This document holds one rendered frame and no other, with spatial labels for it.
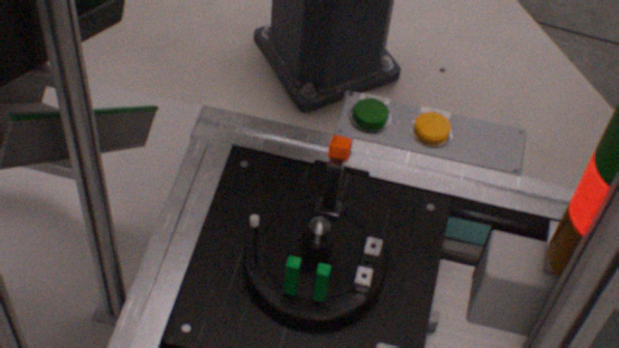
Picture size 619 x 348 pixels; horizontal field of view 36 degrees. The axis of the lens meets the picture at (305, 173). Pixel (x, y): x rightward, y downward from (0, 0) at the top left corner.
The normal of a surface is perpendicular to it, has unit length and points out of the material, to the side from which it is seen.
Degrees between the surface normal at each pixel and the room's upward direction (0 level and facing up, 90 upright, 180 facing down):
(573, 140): 0
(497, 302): 90
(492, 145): 0
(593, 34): 2
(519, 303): 90
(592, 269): 90
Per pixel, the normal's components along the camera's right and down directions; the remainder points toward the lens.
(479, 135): 0.06, -0.59
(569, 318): -0.23, 0.77
